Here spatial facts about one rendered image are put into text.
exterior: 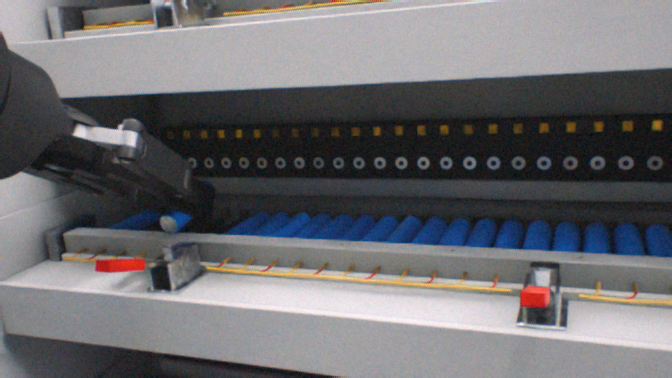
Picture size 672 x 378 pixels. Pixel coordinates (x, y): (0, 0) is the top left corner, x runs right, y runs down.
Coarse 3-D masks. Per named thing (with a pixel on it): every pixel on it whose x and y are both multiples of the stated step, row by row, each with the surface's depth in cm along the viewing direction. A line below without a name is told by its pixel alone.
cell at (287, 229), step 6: (294, 216) 55; (300, 216) 55; (306, 216) 56; (288, 222) 54; (294, 222) 54; (300, 222) 54; (306, 222) 55; (276, 228) 52; (282, 228) 52; (288, 228) 53; (294, 228) 53; (270, 234) 51; (276, 234) 51; (282, 234) 51; (288, 234) 52
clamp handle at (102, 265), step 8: (168, 248) 46; (168, 256) 47; (96, 264) 40; (104, 264) 40; (112, 264) 40; (120, 264) 41; (128, 264) 42; (136, 264) 42; (144, 264) 43; (152, 264) 44; (160, 264) 45; (104, 272) 40; (112, 272) 40
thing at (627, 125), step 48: (192, 144) 64; (240, 144) 62; (288, 144) 60; (336, 144) 59; (384, 144) 57; (432, 144) 55; (480, 144) 54; (528, 144) 52; (576, 144) 51; (624, 144) 50
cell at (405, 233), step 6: (414, 216) 52; (402, 222) 52; (408, 222) 51; (414, 222) 51; (420, 222) 52; (402, 228) 50; (408, 228) 50; (414, 228) 51; (420, 228) 52; (396, 234) 48; (402, 234) 48; (408, 234) 49; (414, 234) 50; (390, 240) 47; (396, 240) 47; (402, 240) 48; (408, 240) 48
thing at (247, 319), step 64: (256, 192) 62; (320, 192) 60; (384, 192) 57; (448, 192) 55; (512, 192) 53; (576, 192) 51; (640, 192) 50; (0, 256) 51; (64, 320) 49; (128, 320) 47; (192, 320) 45; (256, 320) 43; (320, 320) 41; (384, 320) 39; (448, 320) 38; (512, 320) 38; (576, 320) 37; (640, 320) 36
